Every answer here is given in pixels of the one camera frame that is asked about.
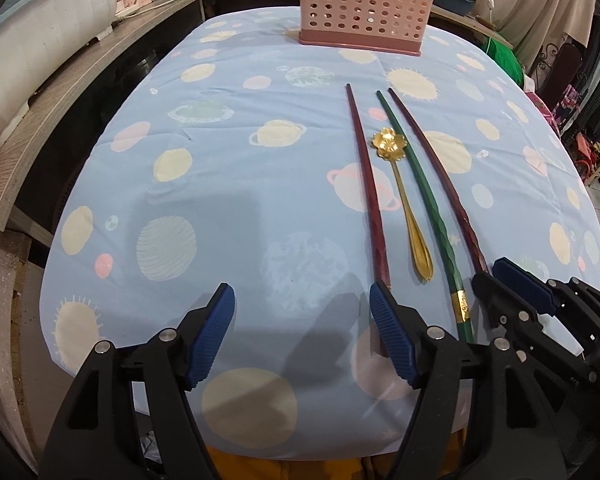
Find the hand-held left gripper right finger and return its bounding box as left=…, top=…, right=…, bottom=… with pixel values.
left=369, top=280, right=568, bottom=480

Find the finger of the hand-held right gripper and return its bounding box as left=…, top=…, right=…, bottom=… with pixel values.
left=472, top=272, right=599, bottom=384
left=492, top=256, right=600, bottom=333

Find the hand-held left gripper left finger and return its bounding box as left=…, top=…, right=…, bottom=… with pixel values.
left=40, top=282, right=237, bottom=480

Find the green chopstick gold band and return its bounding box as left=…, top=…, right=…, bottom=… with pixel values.
left=375, top=90, right=476, bottom=344

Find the dark red twisted chopstick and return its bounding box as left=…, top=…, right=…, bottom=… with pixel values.
left=345, top=83, right=392, bottom=292

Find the dark maroon smooth chopstick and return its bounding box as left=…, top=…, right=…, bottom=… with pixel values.
left=388, top=87, right=491, bottom=277

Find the gold flower spoon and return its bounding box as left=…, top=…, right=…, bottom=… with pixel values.
left=370, top=128, right=435, bottom=283

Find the pink perforated utensil basket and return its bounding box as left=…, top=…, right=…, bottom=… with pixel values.
left=298, top=0, right=436, bottom=58

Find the blue planet print tablecloth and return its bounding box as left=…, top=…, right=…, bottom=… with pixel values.
left=38, top=6, right=600, bottom=462

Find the pink floral cloth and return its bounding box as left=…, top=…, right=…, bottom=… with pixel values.
left=529, top=89, right=565, bottom=133

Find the dark ornate chair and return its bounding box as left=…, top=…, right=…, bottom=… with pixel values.
left=534, top=41, right=587, bottom=103

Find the green bag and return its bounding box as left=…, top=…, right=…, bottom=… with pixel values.
left=481, top=34, right=527, bottom=87

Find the beige curtain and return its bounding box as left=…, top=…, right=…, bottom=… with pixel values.
left=467, top=0, right=600, bottom=67

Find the grey white dish basin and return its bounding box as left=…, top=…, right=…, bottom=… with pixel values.
left=0, top=0, right=118, bottom=147

